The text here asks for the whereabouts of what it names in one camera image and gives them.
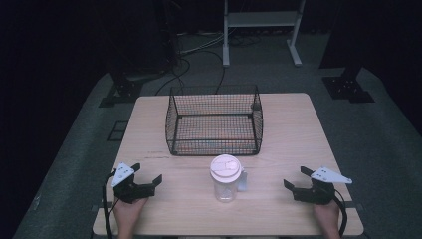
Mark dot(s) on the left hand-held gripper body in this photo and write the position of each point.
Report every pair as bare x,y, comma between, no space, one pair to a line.
127,191

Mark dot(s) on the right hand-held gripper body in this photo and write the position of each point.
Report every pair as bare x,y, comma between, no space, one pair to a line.
316,192

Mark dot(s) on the clear pitcher with white lid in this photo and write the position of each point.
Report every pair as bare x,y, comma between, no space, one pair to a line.
225,177

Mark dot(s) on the person's left hand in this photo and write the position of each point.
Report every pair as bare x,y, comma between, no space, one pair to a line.
128,212

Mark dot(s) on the person's right hand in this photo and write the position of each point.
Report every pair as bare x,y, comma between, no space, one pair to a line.
327,215

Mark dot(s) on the black tape floor marking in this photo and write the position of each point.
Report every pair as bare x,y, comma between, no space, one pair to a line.
117,131

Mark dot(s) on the black stand base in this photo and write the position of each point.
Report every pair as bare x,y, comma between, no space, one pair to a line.
348,88
121,91

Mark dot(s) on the white metal desk frame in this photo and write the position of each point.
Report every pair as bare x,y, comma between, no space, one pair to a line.
260,18

